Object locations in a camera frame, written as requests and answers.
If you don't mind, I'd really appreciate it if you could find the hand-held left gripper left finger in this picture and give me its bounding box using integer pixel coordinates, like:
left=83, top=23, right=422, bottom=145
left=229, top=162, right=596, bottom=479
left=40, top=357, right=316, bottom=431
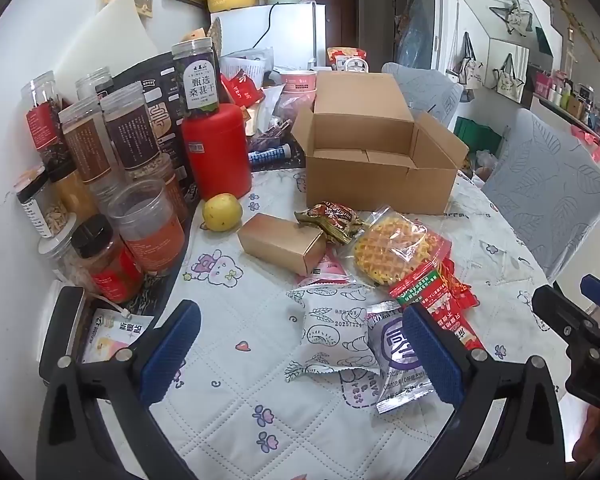
left=40, top=299, right=202, bottom=480

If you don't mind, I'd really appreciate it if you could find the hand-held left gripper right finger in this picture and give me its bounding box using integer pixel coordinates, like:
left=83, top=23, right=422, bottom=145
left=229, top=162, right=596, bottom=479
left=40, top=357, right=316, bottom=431
left=402, top=302, right=566, bottom=480

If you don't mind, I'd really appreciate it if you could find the purple silver snack packet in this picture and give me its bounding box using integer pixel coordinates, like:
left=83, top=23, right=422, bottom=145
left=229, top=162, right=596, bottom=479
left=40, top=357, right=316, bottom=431
left=366, top=301, right=436, bottom=415

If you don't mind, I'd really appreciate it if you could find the white printed bread packet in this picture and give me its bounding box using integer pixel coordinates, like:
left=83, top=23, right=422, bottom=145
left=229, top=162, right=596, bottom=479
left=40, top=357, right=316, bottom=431
left=286, top=284, right=381, bottom=376

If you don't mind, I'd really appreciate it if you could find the clear waffle packet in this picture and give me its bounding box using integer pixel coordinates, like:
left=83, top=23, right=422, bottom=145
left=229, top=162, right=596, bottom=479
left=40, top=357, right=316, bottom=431
left=340, top=205, right=453, bottom=288

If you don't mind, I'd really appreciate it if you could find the pink triangular snack packet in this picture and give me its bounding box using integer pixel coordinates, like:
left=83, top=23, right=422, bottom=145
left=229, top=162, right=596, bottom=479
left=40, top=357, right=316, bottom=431
left=295, top=252, right=353, bottom=288

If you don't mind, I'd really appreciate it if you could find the shiny gold box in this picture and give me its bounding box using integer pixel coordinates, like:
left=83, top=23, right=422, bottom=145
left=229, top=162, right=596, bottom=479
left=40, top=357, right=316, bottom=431
left=237, top=213, right=327, bottom=277

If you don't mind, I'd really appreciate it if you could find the brown cardboard box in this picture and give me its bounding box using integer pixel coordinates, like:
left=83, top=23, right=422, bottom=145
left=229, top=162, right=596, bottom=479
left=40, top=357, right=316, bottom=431
left=291, top=71, right=470, bottom=217

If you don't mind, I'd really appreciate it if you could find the person's right hand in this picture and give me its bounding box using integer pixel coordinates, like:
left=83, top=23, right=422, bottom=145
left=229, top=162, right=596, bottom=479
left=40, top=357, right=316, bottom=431
left=575, top=402, right=600, bottom=463

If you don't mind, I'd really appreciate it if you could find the red white snack packet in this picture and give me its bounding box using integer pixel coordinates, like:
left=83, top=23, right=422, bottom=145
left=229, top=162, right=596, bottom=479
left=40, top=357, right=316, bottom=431
left=432, top=305, right=486, bottom=353

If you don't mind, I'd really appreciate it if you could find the white orange sachet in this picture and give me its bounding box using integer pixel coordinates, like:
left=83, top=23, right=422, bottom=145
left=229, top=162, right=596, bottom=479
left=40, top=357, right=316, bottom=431
left=82, top=307, right=156, bottom=365

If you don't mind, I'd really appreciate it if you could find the red green label snack packet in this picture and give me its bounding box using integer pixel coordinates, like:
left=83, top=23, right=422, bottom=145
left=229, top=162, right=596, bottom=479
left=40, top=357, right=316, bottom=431
left=389, top=266, right=453, bottom=307

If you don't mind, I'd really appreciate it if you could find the white quilted printed tablecloth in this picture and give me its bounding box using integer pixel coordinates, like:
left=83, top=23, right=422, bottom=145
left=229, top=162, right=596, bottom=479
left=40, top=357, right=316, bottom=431
left=150, top=165, right=571, bottom=480

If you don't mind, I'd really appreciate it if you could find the grey leaf-print covered chair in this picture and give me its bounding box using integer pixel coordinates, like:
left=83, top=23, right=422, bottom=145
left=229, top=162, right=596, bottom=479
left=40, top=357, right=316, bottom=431
left=481, top=108, right=600, bottom=283
left=381, top=62, right=465, bottom=126

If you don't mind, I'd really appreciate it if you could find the pink ribbon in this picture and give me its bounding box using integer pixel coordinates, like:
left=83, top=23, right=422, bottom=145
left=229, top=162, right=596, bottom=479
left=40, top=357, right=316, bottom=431
left=570, top=125, right=600, bottom=161

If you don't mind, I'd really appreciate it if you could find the yellow round fruit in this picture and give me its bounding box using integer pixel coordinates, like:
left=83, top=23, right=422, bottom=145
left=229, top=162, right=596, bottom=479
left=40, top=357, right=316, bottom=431
left=202, top=193, right=243, bottom=232

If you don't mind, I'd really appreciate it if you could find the jar with brown orange label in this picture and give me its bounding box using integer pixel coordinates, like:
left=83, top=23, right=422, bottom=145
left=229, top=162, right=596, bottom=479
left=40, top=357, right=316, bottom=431
left=145, top=152, right=190, bottom=223

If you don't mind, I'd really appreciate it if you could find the green red crinkled snack packet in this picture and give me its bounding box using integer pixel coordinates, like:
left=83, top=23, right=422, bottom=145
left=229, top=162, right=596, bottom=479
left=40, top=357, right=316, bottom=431
left=294, top=201, right=366, bottom=246

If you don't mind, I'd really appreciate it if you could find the amber jar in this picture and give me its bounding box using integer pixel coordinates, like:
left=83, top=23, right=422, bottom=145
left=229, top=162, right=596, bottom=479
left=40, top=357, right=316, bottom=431
left=47, top=160, right=98, bottom=221

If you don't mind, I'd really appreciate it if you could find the row of bottles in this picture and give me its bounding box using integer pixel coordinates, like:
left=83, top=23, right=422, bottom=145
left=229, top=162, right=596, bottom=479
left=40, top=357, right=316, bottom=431
left=532, top=67, right=600, bottom=131

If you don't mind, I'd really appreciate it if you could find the seed jar white label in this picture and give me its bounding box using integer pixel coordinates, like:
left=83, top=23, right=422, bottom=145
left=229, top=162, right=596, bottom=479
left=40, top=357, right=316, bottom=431
left=15, top=167, right=76, bottom=238

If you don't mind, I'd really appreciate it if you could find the green crate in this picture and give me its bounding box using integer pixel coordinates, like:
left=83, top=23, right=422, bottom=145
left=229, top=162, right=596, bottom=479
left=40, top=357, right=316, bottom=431
left=454, top=116, right=503, bottom=153

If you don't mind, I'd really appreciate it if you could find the red canister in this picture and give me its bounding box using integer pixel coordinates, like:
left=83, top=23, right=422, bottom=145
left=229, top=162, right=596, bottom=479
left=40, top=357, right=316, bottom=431
left=181, top=103, right=253, bottom=201

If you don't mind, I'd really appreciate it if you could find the tall jar dark brown label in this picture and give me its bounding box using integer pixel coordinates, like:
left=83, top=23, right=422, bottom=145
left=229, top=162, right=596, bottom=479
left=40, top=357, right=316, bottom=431
left=100, top=82, right=163, bottom=178

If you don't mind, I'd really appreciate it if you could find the blue tube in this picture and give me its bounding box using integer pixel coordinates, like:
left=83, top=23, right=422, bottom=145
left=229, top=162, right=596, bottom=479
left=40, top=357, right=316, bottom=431
left=248, top=143, right=293, bottom=163

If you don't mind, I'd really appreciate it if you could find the tall jar light brown label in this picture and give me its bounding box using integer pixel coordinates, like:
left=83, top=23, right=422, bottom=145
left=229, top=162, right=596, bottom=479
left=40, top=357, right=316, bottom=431
left=59, top=96, right=126, bottom=186

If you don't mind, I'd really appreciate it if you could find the wide canvas tote bag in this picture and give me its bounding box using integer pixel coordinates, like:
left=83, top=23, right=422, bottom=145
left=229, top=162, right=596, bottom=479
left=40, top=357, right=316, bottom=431
left=495, top=54, right=523, bottom=93

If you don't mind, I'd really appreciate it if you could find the narrow canvas tote bag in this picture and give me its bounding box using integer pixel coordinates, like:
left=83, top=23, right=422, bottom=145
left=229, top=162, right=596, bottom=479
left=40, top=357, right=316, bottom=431
left=457, top=32, right=483, bottom=86

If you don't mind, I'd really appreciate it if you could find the clear bag of pink sticks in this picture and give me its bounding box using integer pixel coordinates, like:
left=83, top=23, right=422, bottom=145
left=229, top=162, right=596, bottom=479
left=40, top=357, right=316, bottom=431
left=252, top=85, right=301, bottom=141

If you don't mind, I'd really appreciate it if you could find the bamboo pole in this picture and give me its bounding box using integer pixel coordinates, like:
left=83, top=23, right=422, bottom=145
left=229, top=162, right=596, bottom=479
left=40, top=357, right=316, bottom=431
left=545, top=0, right=600, bottom=86

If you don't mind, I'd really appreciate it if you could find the clear jar red label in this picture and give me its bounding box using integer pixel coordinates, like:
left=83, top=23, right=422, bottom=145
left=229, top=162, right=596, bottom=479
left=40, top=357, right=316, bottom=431
left=21, top=71, right=68, bottom=166

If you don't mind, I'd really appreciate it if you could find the clear jar dark label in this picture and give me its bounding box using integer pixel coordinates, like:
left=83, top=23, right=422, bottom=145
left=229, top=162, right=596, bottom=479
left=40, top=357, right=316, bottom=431
left=171, top=37, right=222, bottom=118

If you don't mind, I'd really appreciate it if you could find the red stand-up pouch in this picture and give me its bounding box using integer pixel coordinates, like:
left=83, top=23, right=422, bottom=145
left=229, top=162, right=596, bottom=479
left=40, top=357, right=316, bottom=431
left=221, top=70, right=261, bottom=111

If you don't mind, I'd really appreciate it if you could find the black printed pouch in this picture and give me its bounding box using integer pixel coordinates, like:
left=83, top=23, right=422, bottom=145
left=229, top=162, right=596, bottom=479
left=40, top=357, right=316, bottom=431
left=112, top=52, right=196, bottom=201

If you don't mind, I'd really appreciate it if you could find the high hanging canvas bag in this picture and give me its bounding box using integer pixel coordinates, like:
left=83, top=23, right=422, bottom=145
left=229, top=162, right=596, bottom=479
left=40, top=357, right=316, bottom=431
left=490, top=0, right=533, bottom=36

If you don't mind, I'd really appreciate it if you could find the clear empty jar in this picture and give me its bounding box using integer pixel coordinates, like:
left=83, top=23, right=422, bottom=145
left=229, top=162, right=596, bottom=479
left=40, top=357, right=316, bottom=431
left=75, top=66, right=115, bottom=101

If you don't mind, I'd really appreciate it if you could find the pink paper cup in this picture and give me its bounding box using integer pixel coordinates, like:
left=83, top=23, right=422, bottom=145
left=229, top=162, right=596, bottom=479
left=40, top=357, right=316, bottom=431
left=280, top=71, right=318, bottom=92
left=282, top=89, right=317, bottom=107

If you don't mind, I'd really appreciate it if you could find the white printed paper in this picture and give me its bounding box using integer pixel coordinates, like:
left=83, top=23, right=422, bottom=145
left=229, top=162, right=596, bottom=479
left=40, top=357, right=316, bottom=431
left=220, top=47, right=276, bottom=91

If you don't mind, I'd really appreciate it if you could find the red bag white label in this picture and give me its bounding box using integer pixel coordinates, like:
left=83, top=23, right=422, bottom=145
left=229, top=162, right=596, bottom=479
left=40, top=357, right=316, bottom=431
left=327, top=47, right=368, bottom=72

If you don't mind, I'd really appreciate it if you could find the blue plastic garment bag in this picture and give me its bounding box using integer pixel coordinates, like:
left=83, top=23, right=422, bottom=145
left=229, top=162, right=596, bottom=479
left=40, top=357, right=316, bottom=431
left=397, top=0, right=433, bottom=66

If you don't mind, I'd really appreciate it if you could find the round woven straw mat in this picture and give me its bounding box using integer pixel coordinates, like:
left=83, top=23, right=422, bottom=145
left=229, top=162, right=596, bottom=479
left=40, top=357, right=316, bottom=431
left=211, top=17, right=226, bottom=56

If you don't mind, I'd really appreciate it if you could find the white board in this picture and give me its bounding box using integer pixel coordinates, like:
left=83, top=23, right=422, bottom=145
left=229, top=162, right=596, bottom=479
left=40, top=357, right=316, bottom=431
left=60, top=0, right=173, bottom=106

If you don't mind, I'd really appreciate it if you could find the white refrigerator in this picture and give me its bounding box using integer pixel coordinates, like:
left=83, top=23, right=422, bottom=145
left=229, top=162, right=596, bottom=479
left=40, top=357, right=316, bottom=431
left=210, top=2, right=327, bottom=68

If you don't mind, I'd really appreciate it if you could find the brown wooden door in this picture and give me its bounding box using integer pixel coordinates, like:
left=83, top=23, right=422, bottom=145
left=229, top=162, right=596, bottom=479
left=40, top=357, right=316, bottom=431
left=310, top=0, right=358, bottom=68

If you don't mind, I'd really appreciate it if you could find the black power cable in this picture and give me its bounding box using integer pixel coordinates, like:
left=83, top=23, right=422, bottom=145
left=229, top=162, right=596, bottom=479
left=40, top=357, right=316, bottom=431
left=250, top=4, right=276, bottom=53

